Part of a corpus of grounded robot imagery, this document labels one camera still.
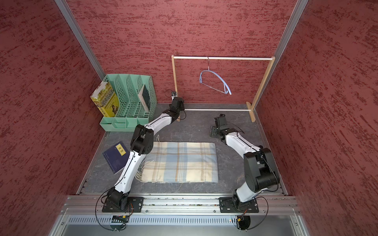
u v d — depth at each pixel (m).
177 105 0.87
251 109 1.14
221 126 0.72
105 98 0.95
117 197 0.64
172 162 0.87
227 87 0.74
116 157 0.90
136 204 0.74
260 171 0.45
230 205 0.74
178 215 0.73
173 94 0.95
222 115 0.84
